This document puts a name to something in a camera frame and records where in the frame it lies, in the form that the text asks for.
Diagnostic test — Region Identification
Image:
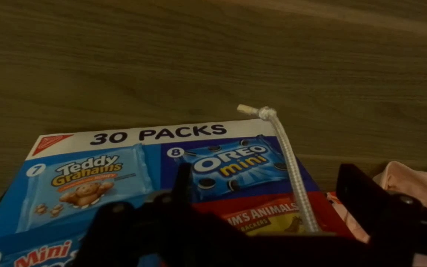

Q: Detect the printed cardboard snack box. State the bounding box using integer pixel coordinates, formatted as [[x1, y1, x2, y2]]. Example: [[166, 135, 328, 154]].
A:
[[0, 119, 357, 267]]

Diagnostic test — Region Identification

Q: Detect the white braided rope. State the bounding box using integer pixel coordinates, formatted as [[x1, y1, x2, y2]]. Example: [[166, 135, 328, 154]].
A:
[[237, 104, 321, 234]]

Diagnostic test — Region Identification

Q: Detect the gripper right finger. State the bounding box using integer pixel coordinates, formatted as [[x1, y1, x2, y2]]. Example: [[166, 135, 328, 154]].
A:
[[335, 163, 427, 267]]

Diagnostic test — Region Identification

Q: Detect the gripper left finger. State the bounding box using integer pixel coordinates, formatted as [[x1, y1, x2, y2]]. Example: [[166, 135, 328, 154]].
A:
[[73, 162, 253, 267]]

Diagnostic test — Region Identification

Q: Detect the pale pink cloth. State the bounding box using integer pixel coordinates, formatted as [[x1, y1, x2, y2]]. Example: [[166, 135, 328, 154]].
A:
[[327, 161, 427, 267]]

